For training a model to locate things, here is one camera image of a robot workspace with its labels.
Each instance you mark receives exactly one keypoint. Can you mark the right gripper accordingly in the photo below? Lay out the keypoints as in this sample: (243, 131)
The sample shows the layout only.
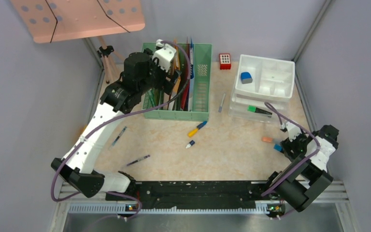
(288, 145)

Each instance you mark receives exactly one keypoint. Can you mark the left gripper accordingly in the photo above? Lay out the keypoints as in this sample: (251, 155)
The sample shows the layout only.
(167, 84)

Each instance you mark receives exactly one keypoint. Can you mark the green children's book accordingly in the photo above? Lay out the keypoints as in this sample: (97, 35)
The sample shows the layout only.
(150, 99)

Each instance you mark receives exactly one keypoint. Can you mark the green file rack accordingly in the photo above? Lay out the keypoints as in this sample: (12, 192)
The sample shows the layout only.
(202, 55)

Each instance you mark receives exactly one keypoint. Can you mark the red translucent file folder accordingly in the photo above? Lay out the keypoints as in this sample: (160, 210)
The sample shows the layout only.
(184, 100)

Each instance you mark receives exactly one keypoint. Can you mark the green capped highlighter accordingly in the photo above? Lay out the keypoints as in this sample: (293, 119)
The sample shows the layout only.
(257, 110)

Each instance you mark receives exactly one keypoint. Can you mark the clear plastic drawer unit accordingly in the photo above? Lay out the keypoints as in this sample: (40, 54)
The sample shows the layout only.
(273, 82)

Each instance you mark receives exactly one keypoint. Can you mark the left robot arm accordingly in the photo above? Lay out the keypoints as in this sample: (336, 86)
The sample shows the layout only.
(142, 72)

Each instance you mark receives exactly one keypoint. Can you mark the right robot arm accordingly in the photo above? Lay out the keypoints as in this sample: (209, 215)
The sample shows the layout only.
(308, 181)

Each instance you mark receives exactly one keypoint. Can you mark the teal capped marker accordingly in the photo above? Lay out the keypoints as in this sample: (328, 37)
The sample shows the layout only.
(278, 148)

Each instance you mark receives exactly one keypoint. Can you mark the orange file folder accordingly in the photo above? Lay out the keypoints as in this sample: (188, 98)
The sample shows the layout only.
(176, 66)

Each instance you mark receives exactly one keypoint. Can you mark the orange capped highlighter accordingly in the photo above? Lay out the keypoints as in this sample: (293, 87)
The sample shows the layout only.
(270, 140)

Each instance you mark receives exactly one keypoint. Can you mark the pink lamp stand pole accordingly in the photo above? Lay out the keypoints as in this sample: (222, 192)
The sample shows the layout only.
(109, 64)

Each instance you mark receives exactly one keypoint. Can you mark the yellow dropper bottle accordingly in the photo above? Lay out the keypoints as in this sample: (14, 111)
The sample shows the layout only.
(193, 132)

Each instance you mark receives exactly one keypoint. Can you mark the lavender capped marker pen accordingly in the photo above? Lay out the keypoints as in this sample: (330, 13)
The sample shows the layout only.
(222, 102)

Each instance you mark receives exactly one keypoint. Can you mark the red small box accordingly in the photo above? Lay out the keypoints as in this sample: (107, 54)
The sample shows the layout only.
(224, 61)

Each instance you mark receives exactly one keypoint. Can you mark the dark pen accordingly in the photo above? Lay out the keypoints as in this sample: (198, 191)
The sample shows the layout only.
(137, 160)
(118, 137)

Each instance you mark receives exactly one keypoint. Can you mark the black lamp clamp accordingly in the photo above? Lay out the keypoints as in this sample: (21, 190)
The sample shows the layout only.
(105, 52)

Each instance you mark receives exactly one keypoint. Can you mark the blue eraser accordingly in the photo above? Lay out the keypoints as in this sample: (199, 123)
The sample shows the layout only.
(246, 78)

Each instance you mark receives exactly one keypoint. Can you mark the pink perforated lamp panel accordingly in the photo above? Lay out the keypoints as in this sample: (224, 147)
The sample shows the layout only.
(61, 20)

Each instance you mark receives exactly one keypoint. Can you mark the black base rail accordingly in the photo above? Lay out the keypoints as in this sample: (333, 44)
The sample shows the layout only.
(206, 196)

